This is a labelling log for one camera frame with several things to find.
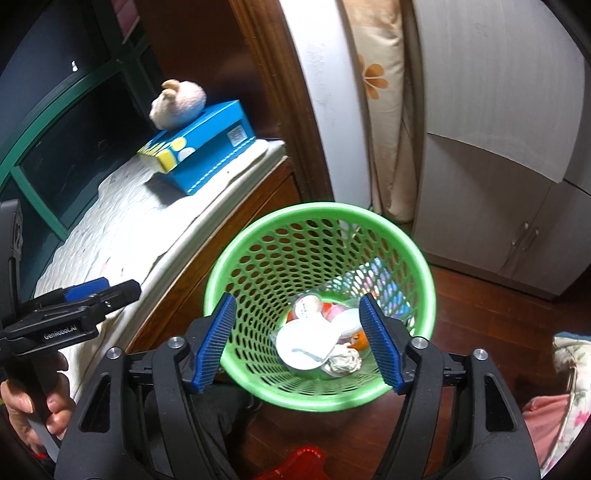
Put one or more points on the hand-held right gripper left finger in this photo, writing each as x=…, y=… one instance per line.
x=214, y=344

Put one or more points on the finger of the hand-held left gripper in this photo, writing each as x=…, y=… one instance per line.
x=85, y=290
x=120, y=293

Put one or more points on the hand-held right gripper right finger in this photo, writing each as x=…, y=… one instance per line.
x=381, y=344

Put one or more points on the pink cloth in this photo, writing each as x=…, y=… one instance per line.
x=122, y=18

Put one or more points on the pink floral bedding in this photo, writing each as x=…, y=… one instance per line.
x=568, y=392

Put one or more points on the person's black trouser leg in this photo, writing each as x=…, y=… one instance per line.
x=217, y=429

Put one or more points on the green window frame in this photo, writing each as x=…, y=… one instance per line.
x=51, y=124

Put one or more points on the red plastic object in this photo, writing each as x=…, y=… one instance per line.
x=295, y=464

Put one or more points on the person's left hand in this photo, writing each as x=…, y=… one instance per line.
x=62, y=401

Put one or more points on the dark wooden side panel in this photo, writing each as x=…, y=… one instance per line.
x=221, y=55

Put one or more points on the blue dotted shoe box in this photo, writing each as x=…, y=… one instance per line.
x=207, y=152

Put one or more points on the small white plastic lid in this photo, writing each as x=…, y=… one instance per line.
x=348, y=323

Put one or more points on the small white jelly cup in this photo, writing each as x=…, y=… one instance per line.
x=308, y=307

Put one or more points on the small orange wrapper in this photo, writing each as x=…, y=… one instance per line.
x=359, y=341

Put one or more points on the white wardrobe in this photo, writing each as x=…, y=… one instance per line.
x=498, y=161

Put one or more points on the beige plush toy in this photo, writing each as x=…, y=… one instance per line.
x=180, y=104

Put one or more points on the paper wad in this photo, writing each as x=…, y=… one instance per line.
x=344, y=361

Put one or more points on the green plastic mesh basket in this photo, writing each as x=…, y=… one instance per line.
x=277, y=258

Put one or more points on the white quilted mat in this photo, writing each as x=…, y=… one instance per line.
x=138, y=221

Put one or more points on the colourful plastic packet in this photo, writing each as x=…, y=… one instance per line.
x=385, y=279

